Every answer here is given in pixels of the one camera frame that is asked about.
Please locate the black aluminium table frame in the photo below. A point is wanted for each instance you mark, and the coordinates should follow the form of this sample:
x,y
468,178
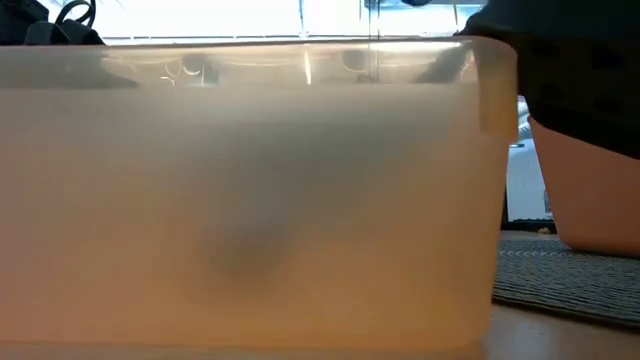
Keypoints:
x,y
525,226

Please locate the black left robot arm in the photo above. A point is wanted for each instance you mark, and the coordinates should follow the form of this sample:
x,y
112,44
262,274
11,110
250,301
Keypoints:
x,y
15,20

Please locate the orange translucent plastic bin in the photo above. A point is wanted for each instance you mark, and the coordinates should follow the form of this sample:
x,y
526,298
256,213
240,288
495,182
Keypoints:
x,y
250,200

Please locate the round grey woven mat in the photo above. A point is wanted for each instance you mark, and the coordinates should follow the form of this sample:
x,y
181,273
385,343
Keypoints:
x,y
560,280

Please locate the orange opaque plastic bin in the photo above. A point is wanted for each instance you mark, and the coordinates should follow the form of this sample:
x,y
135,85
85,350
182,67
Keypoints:
x,y
590,200

